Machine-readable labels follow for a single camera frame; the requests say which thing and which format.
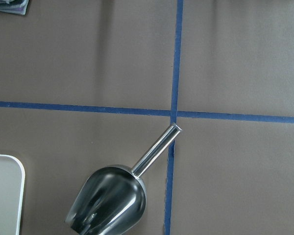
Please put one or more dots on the cream plastic tray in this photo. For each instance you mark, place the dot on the cream plastic tray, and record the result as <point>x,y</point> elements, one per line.
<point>12,182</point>

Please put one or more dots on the metal ice scoop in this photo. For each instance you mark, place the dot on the metal ice scoop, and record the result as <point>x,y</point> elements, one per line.
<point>114,198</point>

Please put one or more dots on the grey folded cloth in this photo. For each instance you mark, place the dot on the grey folded cloth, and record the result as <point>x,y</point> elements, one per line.
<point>14,6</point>

